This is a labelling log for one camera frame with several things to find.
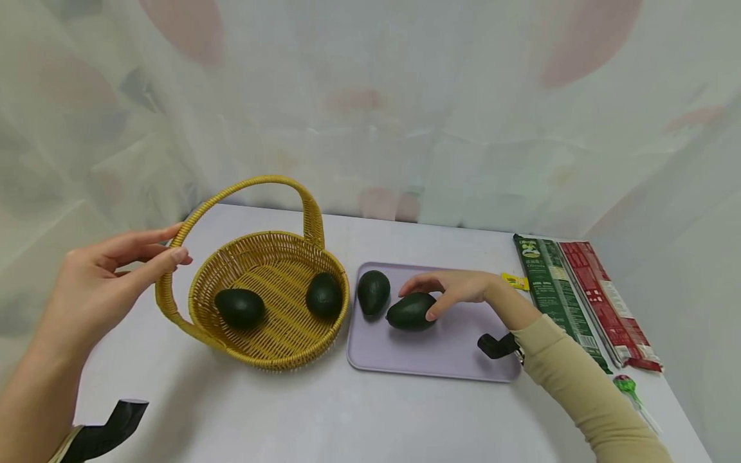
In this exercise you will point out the person's right index finger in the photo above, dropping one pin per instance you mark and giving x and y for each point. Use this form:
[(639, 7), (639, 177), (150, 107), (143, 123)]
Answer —
[(419, 283)]

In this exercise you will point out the person's right forearm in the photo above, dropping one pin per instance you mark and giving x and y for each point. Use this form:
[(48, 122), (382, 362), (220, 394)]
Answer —
[(584, 386)]

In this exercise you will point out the green lollipop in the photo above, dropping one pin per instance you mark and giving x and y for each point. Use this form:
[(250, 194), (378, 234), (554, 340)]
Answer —
[(626, 386)]

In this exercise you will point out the lilac plastic tray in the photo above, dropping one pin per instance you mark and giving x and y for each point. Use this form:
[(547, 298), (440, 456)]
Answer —
[(440, 350)]

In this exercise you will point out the person's left forearm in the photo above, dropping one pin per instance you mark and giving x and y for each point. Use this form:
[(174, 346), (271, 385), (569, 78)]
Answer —
[(32, 405)]

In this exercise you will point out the person's left thumb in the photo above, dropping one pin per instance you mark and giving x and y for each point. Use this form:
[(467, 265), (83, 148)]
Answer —
[(159, 270)]

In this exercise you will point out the long red noodle packet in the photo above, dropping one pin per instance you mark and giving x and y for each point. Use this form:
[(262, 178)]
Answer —
[(608, 302)]

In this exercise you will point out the long green noodle packet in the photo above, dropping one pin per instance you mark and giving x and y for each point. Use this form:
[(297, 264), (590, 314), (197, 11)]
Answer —
[(556, 296)]

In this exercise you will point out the small yellow wrapper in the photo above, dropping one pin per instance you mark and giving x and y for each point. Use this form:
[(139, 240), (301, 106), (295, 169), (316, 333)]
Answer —
[(514, 281)]

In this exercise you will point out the person's right hand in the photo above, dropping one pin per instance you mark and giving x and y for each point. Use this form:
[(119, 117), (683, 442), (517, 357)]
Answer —
[(469, 287)]

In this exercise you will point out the dark green avocado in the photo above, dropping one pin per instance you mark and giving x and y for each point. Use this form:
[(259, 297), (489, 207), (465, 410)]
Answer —
[(239, 308), (408, 314), (323, 295), (373, 292)]

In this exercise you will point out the person's left index finger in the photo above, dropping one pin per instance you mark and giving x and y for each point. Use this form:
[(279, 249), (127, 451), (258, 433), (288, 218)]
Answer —
[(142, 236)]

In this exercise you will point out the person's right thumb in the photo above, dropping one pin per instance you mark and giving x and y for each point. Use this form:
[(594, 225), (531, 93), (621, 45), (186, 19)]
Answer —
[(443, 305)]

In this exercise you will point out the person's left hand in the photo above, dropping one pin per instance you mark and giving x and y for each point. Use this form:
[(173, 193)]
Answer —
[(87, 296)]

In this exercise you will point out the black wrist band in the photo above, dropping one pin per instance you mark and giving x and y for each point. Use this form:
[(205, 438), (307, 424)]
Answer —
[(107, 427), (496, 346)]

